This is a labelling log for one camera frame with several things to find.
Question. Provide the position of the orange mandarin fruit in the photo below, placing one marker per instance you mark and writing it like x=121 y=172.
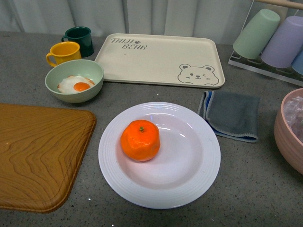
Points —
x=140 y=140

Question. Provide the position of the white round plate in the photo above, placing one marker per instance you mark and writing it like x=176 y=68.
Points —
x=185 y=167

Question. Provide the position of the clear plastic wrap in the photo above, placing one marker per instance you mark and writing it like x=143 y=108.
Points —
x=293 y=113

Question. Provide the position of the light green bowl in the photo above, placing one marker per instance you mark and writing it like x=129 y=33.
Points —
x=85 y=68

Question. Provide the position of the wooden cutting board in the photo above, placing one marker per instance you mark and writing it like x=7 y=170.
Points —
x=41 y=151

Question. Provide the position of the yellow mug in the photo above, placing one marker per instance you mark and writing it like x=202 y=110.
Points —
x=63 y=52

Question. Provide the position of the white curtain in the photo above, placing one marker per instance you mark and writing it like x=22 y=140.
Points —
x=218 y=20

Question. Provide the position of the fake fried egg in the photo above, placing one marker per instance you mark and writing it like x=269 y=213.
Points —
x=74 y=84

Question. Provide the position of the grey folded cloth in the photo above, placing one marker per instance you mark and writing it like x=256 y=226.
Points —
x=230 y=115

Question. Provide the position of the light green plastic cup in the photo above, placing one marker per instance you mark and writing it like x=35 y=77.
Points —
x=256 y=34

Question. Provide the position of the blue plastic cup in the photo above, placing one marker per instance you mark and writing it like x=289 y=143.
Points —
x=297 y=64

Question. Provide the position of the beige bear serving tray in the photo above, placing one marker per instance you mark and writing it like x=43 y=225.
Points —
x=161 y=60

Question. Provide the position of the clear acrylic cup rack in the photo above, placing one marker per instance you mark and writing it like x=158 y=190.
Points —
x=284 y=9

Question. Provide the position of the dark green mug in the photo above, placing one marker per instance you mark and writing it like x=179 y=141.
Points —
x=82 y=36

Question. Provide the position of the pink bowl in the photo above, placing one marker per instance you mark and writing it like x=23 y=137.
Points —
x=287 y=142

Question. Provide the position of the purple plastic cup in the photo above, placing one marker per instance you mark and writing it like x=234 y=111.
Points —
x=285 y=44

